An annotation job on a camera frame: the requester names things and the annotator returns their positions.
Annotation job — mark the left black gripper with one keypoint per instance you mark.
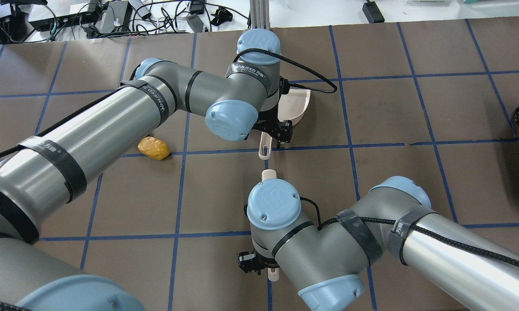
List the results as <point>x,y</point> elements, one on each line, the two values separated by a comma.
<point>269,122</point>

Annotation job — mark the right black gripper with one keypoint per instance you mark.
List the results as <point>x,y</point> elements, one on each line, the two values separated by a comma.
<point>247,261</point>

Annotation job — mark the white hand brush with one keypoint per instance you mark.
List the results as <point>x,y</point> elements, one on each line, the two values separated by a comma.
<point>273,274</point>

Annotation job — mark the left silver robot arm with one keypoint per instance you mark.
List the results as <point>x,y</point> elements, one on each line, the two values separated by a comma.
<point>53,168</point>

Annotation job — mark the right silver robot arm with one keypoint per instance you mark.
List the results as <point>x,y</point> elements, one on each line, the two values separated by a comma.
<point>324,262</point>

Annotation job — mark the yellow potato-like trash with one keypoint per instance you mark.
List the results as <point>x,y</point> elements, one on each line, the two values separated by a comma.
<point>153,148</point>

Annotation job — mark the black power adapter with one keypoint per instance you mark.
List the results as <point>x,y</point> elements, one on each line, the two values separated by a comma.
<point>372,12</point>

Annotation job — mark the black power strip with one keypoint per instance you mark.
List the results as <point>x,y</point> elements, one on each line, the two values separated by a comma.
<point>64,12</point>

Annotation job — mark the aluminium frame post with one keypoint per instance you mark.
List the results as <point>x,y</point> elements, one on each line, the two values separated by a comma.
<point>259,15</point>

